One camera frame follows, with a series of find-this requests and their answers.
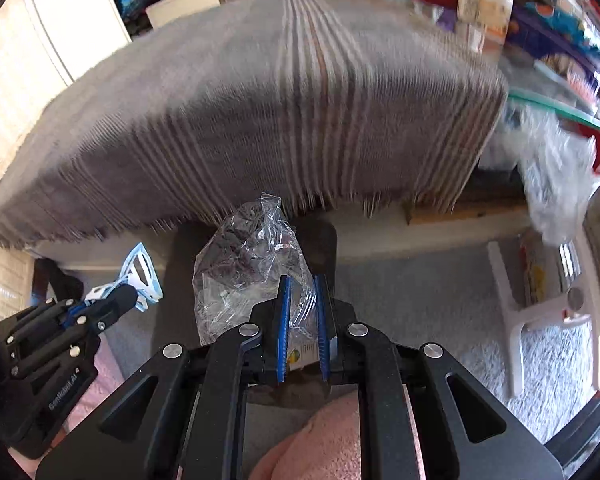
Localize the person's pink pants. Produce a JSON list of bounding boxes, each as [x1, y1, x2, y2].
[[60, 345, 426, 480]]

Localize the hanging clear plastic bag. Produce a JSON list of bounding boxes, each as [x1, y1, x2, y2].
[[517, 105, 598, 243]]

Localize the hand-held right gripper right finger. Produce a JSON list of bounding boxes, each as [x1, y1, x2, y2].
[[314, 274, 563, 480]]

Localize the clear crinkled plastic bag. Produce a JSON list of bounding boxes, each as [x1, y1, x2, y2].
[[192, 192, 321, 372]]

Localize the torn white wrapper strips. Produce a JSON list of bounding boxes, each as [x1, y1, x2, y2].
[[85, 242, 162, 311]]

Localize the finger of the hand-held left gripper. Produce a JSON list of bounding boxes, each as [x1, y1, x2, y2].
[[72, 307, 131, 335], [62, 285, 137, 317]]

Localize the blue snack bag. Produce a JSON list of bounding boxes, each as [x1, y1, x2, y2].
[[510, 2, 600, 91]]

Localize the white plastic stool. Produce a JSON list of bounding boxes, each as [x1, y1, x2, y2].
[[487, 240, 593, 397]]

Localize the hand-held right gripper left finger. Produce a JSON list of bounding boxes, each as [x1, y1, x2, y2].
[[36, 275, 293, 480]]

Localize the grey plaid tablecloth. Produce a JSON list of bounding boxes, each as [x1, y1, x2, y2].
[[0, 0, 511, 252]]

